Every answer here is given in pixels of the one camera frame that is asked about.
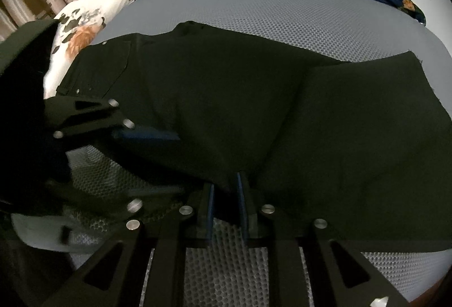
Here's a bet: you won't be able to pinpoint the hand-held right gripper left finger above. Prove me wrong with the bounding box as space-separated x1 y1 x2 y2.
40 183 216 307

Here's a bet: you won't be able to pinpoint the black pants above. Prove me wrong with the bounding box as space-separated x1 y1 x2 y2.
56 21 452 253

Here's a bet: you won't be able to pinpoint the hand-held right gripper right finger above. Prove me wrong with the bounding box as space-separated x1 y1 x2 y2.
236 171 414 307

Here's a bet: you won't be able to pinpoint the grey mesh bed mat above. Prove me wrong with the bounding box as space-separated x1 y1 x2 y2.
64 0 452 307

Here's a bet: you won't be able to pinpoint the white floral pillow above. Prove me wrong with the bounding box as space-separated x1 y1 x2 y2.
43 0 138 99

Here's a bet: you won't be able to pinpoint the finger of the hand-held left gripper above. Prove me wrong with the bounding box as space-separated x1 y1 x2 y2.
44 97 181 152
46 178 186 223

